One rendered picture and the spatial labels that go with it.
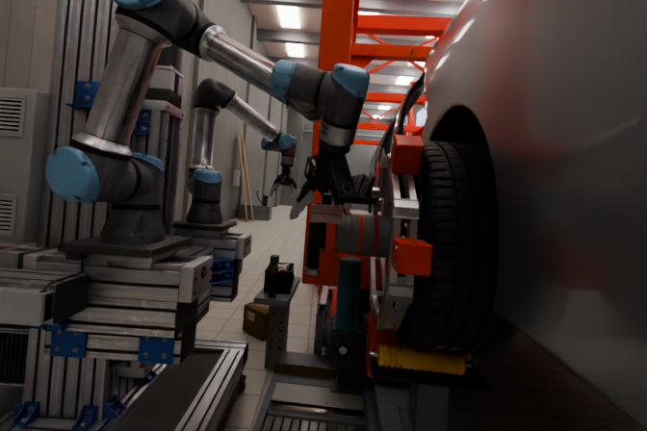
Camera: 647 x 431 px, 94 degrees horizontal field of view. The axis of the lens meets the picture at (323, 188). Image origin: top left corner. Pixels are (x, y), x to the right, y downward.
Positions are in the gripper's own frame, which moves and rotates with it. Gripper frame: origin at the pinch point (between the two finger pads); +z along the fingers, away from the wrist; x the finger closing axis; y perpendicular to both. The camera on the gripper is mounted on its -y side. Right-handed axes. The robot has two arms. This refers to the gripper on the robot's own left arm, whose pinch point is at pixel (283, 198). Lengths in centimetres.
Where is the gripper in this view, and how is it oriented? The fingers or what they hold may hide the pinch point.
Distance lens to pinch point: 175.5
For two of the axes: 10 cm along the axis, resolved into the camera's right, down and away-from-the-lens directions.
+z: -1.4, 9.8, 1.3
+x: 9.9, 1.4, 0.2
